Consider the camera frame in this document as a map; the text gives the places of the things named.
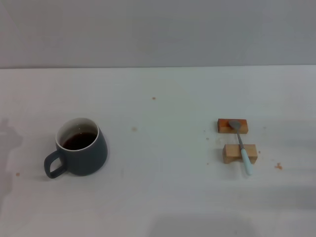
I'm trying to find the dark grey ceramic mug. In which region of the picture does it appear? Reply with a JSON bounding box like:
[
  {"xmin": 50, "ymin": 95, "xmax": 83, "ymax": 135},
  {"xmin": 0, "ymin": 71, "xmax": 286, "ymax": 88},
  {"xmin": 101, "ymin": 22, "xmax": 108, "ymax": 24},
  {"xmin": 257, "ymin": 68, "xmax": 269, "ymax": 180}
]
[{"xmin": 43, "ymin": 117, "xmax": 109, "ymax": 179}]

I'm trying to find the light blue handled metal spoon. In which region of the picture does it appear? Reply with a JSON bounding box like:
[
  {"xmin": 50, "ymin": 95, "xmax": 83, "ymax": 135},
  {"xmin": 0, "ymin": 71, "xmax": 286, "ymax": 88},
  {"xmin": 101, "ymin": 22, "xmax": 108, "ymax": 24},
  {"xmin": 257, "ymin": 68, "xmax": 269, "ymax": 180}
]
[{"xmin": 228, "ymin": 120, "xmax": 253, "ymax": 176}]

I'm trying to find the orange-topped wooden block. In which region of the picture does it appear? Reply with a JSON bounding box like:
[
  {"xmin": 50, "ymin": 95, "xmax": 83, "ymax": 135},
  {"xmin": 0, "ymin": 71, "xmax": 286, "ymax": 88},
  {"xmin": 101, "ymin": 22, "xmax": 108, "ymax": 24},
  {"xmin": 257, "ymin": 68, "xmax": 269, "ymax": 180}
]
[{"xmin": 217, "ymin": 118, "xmax": 248, "ymax": 134}]

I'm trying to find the light notched wooden block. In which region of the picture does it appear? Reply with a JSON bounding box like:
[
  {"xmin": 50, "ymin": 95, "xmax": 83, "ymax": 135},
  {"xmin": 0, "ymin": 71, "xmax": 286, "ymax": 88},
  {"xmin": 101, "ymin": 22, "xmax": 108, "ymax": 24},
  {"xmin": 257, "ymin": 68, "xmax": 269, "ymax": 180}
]
[{"xmin": 223, "ymin": 144, "xmax": 259, "ymax": 164}]

